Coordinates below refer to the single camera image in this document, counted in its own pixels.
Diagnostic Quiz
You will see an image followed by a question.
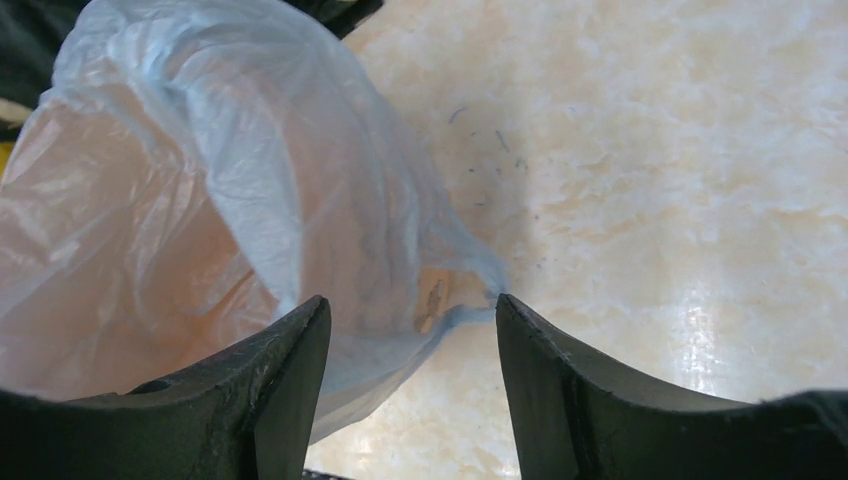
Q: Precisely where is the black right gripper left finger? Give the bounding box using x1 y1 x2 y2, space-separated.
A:
1 296 331 479

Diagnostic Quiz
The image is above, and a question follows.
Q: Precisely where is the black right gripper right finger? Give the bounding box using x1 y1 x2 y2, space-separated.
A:
496 294 847 479

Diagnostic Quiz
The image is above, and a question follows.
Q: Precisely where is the light blue trash bag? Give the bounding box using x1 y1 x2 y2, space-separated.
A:
1 1 508 441

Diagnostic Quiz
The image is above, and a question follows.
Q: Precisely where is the black floral pillow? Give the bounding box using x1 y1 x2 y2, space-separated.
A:
1 0 383 144

